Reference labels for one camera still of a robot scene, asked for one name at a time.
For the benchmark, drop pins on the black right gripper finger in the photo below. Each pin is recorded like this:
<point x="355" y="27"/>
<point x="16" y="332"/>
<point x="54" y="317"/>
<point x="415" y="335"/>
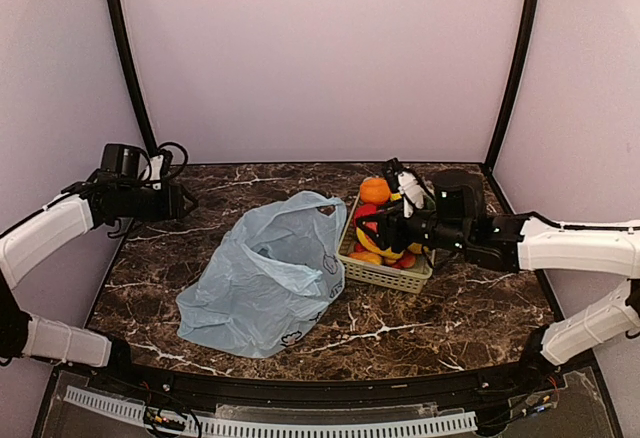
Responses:
<point x="372" y="221"/>
<point x="367" y="239"/>

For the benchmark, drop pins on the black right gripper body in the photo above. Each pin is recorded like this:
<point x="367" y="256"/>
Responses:
<point x="444" y="233"/>

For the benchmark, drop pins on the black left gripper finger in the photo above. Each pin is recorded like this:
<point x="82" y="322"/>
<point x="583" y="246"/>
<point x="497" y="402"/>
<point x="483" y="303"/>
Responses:
<point x="184" y="193"/>
<point x="186" y="206"/>

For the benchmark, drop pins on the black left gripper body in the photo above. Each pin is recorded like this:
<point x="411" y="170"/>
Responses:
<point x="135" y="206"/>

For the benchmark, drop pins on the orange persimmon fruit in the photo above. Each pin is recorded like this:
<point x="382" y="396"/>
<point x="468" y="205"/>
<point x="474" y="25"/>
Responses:
<point x="375" y="190"/>

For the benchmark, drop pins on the light blue printed plastic bag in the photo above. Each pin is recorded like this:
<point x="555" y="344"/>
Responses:
<point x="271" y="279"/>

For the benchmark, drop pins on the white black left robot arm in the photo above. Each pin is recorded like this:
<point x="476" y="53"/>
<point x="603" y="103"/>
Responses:
<point x="80" y="209"/>

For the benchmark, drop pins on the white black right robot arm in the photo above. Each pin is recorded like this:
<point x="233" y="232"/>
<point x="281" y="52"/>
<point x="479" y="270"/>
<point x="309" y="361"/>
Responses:
<point x="531" y="242"/>

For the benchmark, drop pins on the yellow orange mango fruit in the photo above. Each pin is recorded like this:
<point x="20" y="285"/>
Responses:
<point x="388" y="253"/>

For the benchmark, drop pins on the large red fruit left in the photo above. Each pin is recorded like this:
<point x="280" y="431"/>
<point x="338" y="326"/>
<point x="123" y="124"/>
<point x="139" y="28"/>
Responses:
<point x="365" y="210"/>

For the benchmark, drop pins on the bunch of small peaches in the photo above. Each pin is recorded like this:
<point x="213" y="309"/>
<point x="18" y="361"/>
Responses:
<point x="407" y="260"/>

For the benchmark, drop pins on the pale green perforated basket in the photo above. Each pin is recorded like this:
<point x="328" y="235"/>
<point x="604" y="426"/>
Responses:
<point x="407" y="280"/>

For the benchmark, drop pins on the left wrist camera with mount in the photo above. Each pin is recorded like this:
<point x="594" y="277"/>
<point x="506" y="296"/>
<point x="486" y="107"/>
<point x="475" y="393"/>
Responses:
<point x="158" y="171"/>

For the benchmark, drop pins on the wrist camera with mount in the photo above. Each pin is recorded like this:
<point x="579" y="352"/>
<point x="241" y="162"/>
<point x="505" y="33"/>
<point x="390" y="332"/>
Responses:
<point x="415" y="194"/>
<point x="158" y="171"/>

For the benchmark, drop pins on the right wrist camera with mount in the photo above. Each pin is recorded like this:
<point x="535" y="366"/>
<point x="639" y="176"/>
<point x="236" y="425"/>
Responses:
<point x="415" y="194"/>

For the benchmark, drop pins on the white slotted cable duct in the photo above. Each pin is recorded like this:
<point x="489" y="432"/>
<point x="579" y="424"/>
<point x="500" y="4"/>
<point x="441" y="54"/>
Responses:
<point x="245" y="422"/>

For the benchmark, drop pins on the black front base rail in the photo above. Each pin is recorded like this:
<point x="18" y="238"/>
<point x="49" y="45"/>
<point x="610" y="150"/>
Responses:
<point x="573" y="402"/>

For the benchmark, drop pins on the black left corner frame post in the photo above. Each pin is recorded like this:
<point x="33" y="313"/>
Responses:
<point x="119" y="29"/>

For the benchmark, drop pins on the black corner frame post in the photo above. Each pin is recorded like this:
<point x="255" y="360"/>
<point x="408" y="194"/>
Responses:
<point x="518" y="61"/>
<point x="119" y="29"/>

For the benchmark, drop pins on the black right corner frame post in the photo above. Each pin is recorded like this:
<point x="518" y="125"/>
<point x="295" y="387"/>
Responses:
<point x="518" y="61"/>

